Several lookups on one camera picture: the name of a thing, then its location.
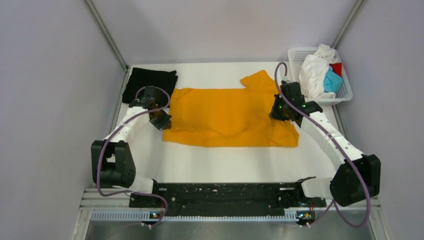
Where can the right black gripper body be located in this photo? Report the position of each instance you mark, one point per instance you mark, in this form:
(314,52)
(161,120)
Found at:
(279,111)

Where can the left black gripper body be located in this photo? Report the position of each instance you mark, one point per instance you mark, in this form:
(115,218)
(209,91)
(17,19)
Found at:
(161,121)

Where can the orange t shirt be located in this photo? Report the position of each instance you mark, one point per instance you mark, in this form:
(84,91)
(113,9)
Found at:
(229,117)

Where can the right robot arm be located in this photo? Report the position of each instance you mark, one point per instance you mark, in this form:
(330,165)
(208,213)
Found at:
(357,175)

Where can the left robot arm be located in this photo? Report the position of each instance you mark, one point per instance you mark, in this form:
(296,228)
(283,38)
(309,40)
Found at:
(113,164)

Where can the folded black t shirt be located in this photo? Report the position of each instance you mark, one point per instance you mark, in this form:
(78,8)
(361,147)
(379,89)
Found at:
(141,77)

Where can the white t shirt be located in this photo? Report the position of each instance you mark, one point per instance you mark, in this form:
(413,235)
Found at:
(313,72)

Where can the white plastic basket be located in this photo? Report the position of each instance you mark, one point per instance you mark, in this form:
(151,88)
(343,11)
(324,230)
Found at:
(296,57)

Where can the light blue t shirt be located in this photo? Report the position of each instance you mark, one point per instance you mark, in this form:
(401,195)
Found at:
(332,81)

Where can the red t shirt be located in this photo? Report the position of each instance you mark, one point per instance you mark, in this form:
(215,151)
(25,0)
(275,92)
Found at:
(337,68)

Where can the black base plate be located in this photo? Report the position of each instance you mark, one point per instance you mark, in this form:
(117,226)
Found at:
(226,199)

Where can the white slotted cable duct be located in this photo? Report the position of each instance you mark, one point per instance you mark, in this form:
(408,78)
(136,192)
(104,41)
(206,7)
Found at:
(154,216)

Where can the aluminium frame rail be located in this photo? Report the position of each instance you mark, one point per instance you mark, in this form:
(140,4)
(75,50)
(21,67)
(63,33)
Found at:
(91,199)

